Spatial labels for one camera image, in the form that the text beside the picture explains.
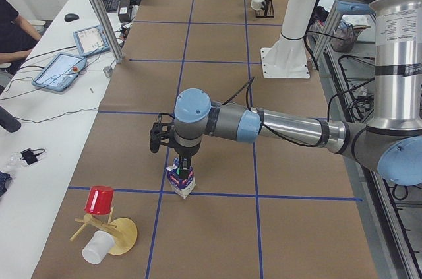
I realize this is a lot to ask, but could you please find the seated person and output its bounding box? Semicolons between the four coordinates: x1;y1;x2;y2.
1;0;42;75

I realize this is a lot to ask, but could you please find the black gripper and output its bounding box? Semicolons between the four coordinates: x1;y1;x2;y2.
174;144;199;177

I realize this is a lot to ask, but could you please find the aluminium frame post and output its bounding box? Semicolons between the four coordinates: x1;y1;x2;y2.
89;0;123;63

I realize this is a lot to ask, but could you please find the red cup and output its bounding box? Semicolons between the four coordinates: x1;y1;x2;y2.
84;185;114;215

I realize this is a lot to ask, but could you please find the black power adapter box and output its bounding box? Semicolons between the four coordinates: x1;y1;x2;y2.
117;0;133;23

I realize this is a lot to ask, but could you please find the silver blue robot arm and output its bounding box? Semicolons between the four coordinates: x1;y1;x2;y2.
168;0;421;185

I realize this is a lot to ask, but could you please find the small black device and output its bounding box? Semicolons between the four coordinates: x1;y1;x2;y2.
20;148;45;165

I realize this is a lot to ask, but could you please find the black computer mouse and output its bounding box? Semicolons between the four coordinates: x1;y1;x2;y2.
64;13;80;22

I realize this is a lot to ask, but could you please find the black cup rack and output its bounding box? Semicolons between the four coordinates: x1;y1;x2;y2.
254;0;275;18

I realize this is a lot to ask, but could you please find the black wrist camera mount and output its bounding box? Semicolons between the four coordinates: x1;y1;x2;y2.
149;122;175;153

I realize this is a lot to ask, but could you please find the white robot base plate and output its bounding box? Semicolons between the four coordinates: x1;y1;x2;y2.
260;46;310;79

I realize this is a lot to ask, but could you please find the white cup on stand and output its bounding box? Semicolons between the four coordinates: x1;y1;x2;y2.
82;230;115;264

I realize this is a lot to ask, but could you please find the white cup on rack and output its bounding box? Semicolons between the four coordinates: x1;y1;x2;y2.
251;0;265;11

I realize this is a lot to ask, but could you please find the blue teach pendant tablet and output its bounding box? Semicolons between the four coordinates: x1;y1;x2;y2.
32;53;87;92

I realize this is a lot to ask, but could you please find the wooden cup tree stand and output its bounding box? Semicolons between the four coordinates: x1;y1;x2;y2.
69;208;138;255

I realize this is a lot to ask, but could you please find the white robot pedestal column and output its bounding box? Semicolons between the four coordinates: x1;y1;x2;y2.
279;0;317;50

